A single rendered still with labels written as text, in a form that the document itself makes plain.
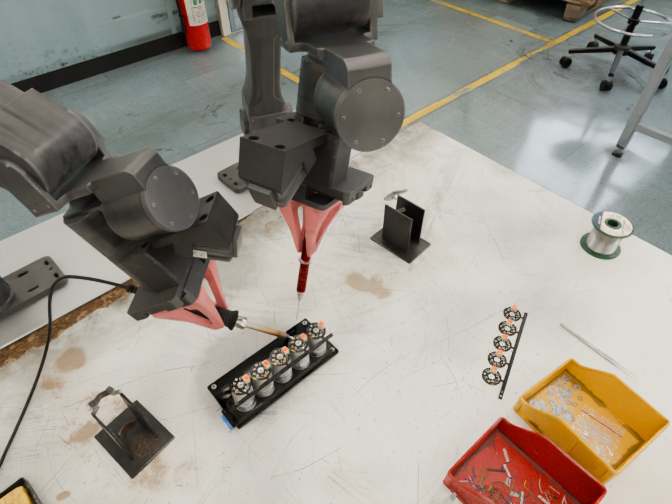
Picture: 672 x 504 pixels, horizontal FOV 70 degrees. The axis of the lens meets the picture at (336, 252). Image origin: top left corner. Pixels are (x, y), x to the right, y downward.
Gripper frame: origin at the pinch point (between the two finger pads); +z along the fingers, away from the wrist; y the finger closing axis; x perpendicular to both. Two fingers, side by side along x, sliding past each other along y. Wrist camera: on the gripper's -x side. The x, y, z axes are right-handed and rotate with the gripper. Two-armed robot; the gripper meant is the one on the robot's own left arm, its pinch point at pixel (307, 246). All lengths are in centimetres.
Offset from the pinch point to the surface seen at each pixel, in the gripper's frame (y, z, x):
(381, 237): 0.4, 10.2, 26.6
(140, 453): -9.5, 24.2, -16.4
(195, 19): -190, 12, 202
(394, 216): 2.4, 4.6, 24.1
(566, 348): 31.3, 12.7, 19.8
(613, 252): 35, 6, 41
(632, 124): 48, 13, 208
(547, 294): 27.2, 10.2, 27.7
